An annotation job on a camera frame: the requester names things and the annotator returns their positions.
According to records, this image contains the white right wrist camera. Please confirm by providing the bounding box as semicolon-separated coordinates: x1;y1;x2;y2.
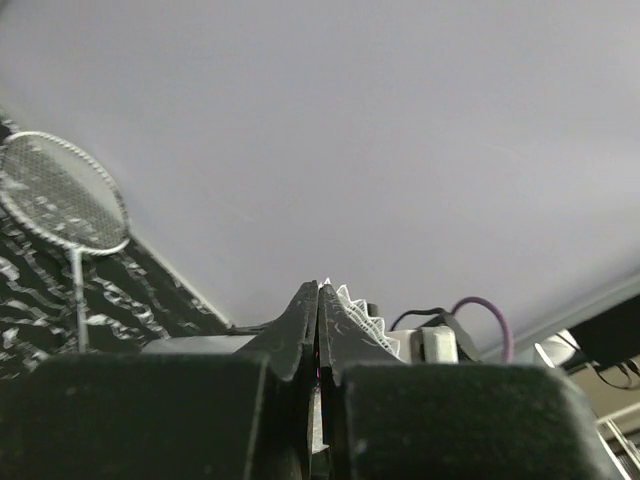
387;326;459;364

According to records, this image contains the white shuttlecock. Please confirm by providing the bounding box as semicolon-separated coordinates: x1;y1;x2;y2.
318;278;404;366

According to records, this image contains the badminton racket near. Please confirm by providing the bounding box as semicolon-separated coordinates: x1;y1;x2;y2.
1;131;130;353

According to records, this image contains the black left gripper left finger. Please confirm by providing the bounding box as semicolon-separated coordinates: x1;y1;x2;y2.
1;281;319;479

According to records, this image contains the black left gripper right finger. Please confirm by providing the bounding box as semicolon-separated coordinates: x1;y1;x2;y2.
317;285;618;479

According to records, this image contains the white shuttlecock tube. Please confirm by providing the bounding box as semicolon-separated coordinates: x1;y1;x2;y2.
141;335;255;355

